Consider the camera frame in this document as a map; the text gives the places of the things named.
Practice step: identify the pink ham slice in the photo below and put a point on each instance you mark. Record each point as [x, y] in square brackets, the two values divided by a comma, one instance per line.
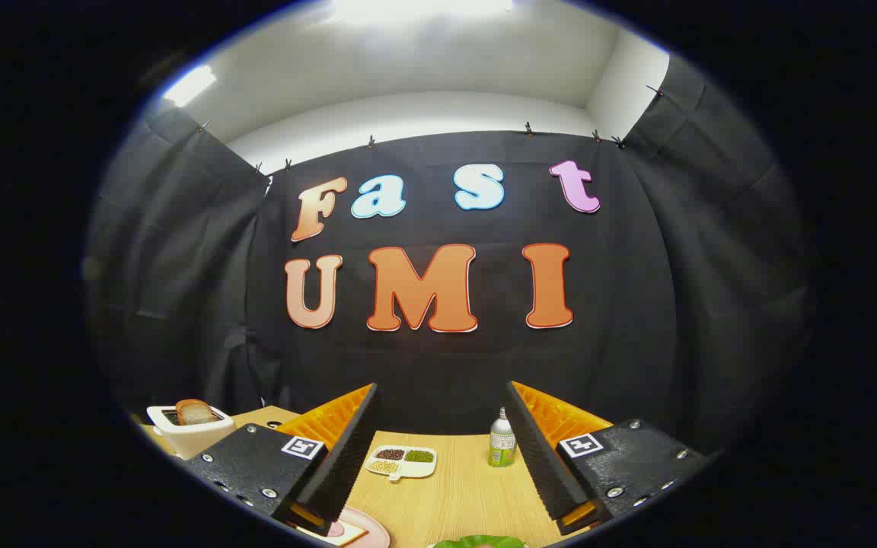
[334, 528]

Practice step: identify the toasted bread slice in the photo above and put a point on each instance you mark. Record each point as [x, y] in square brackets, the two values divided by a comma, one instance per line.
[195, 412]

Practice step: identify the black backdrop cloth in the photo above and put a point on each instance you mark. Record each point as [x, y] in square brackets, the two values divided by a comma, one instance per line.
[446, 365]

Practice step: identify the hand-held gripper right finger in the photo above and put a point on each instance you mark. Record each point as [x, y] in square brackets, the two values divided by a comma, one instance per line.
[541, 464]

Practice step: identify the white toaster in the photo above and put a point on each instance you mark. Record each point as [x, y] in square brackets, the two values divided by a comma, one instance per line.
[191, 441]

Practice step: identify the green lettuce leaf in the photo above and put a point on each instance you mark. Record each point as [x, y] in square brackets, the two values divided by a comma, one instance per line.
[476, 542]

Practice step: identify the white divided dish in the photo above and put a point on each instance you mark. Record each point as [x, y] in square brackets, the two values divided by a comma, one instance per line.
[419, 469]

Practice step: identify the heap of green beans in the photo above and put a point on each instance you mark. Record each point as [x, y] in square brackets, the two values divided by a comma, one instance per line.
[419, 457]

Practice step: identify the heap of yellow soybeans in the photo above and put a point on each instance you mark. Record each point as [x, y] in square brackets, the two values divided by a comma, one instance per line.
[383, 466]

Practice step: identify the ceiling light panel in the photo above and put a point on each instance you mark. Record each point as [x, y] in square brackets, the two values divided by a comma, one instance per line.
[416, 7]
[189, 84]

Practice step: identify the pink plate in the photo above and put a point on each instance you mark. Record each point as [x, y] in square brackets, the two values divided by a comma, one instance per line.
[371, 529]

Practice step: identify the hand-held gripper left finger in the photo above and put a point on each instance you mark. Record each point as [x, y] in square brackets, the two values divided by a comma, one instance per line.
[343, 464]

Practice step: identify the white bread slice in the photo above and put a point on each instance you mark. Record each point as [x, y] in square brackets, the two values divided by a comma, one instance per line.
[351, 536]

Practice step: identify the green and white bottle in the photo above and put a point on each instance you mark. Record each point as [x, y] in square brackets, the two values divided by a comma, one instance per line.
[501, 449]

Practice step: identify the heap of dark red beans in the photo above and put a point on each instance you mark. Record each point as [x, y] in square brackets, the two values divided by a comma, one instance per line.
[390, 454]

